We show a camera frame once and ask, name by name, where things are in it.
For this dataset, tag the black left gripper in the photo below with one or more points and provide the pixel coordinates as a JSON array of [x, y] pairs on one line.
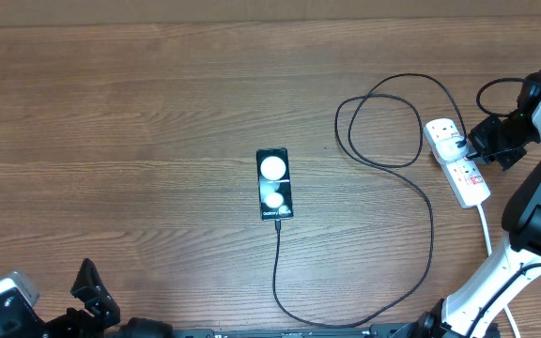
[[97, 297]]

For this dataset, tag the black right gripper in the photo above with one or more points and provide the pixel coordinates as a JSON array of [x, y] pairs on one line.
[[480, 138]]

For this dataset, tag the black Galaxy smartphone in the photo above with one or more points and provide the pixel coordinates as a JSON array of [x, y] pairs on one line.
[[274, 184]]

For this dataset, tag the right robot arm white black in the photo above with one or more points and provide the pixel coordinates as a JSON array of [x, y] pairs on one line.
[[516, 262]]

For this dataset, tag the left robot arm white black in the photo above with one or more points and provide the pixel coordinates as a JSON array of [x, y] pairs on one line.
[[137, 328]]

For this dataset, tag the white USB charger adapter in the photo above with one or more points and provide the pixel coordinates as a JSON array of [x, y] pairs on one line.
[[446, 142]]

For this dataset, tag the white power strip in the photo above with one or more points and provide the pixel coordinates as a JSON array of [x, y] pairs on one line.
[[467, 183]]

